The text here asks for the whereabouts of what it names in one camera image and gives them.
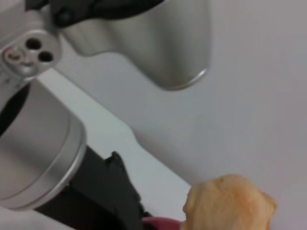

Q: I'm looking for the pink plastic bowl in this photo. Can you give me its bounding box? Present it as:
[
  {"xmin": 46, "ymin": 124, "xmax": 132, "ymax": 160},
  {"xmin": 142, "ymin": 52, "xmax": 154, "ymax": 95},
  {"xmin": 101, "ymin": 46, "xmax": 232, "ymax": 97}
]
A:
[{"xmin": 141, "ymin": 216, "xmax": 186, "ymax": 230}]

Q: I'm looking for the silver left camera bracket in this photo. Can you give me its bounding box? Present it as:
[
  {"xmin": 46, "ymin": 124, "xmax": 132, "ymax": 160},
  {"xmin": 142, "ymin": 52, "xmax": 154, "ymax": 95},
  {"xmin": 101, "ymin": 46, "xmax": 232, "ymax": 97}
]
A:
[{"xmin": 0, "ymin": 6, "xmax": 62, "ymax": 83}]

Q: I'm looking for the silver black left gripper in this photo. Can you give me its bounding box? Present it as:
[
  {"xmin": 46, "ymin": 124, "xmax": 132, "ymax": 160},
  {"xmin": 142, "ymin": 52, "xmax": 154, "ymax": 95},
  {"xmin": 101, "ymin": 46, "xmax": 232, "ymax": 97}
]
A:
[{"xmin": 0, "ymin": 79, "xmax": 120, "ymax": 230}]

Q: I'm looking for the orange ridged bread loaf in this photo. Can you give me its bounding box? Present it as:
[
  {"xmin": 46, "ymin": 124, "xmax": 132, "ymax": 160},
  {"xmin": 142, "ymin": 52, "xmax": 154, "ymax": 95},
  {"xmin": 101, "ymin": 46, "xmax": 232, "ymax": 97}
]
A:
[{"xmin": 182, "ymin": 173, "xmax": 279, "ymax": 230}]

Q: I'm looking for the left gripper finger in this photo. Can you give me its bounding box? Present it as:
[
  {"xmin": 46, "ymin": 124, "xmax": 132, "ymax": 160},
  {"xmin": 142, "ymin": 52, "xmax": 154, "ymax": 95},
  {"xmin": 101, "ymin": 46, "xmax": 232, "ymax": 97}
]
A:
[{"xmin": 105, "ymin": 150, "xmax": 149, "ymax": 230}]

